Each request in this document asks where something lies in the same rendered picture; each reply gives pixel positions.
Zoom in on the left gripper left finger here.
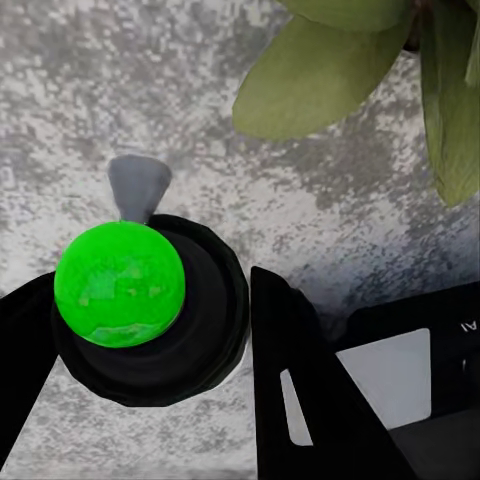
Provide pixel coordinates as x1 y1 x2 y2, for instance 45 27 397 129
0 271 59 470

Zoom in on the insectifuge atomizer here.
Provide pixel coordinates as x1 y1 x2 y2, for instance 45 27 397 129
50 153 250 407

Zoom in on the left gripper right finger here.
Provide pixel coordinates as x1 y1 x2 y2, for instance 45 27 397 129
249 267 420 480

